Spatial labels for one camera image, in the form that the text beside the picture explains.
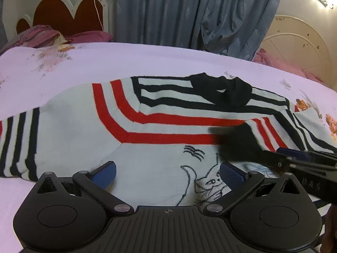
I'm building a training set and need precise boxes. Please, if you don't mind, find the striped white red black sweater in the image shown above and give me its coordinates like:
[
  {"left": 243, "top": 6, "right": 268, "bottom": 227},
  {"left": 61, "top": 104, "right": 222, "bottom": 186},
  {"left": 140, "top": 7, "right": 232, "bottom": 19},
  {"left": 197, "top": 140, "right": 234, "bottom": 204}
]
[{"left": 1, "top": 73, "right": 336, "bottom": 206}]

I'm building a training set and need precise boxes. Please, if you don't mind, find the operator right hand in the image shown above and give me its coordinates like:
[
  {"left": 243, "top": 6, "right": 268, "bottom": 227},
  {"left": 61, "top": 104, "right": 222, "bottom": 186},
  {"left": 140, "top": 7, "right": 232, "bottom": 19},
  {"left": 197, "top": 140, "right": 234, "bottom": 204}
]
[{"left": 320, "top": 205, "right": 337, "bottom": 253}]

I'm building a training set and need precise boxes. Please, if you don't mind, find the pink bedding on far bed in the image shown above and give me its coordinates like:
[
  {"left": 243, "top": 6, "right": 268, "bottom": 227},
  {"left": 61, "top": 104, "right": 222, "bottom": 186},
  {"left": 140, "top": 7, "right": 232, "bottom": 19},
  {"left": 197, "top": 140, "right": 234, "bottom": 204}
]
[{"left": 253, "top": 48, "right": 324, "bottom": 85}]

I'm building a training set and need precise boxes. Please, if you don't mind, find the cream round footboard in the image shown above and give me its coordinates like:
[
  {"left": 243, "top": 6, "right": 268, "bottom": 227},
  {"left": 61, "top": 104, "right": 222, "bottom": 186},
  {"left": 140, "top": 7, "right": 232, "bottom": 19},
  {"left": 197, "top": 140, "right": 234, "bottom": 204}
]
[{"left": 260, "top": 15, "right": 332, "bottom": 87}]

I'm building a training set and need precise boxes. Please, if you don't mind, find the pink floral bed sheet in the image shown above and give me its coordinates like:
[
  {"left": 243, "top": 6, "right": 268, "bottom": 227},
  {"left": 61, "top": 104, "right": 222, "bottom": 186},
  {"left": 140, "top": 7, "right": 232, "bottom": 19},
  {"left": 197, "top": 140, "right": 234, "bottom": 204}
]
[{"left": 1, "top": 43, "right": 336, "bottom": 252}]

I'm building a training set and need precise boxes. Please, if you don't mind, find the blue-grey curtain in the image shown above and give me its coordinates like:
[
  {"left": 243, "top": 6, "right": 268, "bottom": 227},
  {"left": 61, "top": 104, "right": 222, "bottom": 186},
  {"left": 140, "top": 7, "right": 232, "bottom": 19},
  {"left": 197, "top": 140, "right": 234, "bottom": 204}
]
[{"left": 115, "top": 0, "right": 280, "bottom": 61}]

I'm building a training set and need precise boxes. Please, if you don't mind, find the magenta pillow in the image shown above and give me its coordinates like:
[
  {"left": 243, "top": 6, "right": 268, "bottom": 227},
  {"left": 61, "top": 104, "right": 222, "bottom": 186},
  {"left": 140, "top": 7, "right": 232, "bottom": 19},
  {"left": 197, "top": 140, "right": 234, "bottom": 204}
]
[{"left": 64, "top": 30, "right": 112, "bottom": 44}]

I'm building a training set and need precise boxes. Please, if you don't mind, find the red heart-shaped headboard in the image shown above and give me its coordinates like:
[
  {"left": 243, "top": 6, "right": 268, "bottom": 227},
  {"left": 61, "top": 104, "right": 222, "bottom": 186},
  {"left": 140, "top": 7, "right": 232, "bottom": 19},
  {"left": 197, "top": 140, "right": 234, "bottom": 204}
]
[{"left": 15, "top": 0, "right": 108, "bottom": 36}]

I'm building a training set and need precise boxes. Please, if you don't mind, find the wall light fixture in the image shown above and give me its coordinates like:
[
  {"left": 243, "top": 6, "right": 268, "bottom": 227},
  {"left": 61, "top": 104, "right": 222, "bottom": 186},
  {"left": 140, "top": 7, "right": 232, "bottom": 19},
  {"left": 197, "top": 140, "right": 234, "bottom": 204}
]
[{"left": 318, "top": 0, "right": 334, "bottom": 9}]

